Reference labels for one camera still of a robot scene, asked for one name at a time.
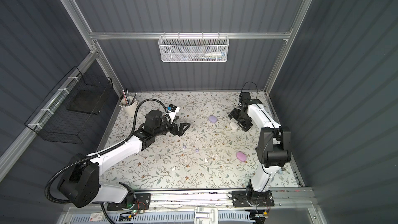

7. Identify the black wire mesh basket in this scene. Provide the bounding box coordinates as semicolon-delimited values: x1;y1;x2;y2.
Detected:
25;67;114;145

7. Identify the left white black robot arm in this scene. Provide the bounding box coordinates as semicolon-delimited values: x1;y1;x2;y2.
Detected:
57;110;191;207

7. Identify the white closed earbud case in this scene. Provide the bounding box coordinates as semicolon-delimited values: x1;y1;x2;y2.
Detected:
230;122;238;131

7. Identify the white pen holder cup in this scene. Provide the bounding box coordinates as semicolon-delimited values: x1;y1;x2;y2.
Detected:
120;89;138;117

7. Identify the lavender closed earbud case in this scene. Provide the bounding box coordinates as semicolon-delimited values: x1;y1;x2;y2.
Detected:
208;115;218;123

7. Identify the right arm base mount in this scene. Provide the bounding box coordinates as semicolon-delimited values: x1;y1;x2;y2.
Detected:
227;190;275;208

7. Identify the white wire mesh basket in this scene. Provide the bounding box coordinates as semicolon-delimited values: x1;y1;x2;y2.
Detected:
158;36;230;63

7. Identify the black corrugated cable conduit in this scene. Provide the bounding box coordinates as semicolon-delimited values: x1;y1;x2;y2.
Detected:
44;99;170;224

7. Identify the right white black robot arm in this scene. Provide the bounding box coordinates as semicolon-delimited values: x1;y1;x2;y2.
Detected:
228;92;291;192

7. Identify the tube in white basket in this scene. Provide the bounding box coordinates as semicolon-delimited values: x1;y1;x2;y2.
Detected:
193;51;227;60

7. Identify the pink earbud charging case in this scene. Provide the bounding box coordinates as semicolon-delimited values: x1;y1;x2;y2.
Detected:
236;151;247;162

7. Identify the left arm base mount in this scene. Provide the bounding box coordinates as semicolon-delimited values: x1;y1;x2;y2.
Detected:
106;193;151;212

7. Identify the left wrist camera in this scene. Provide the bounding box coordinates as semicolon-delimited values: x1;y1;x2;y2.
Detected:
167;104;180;123

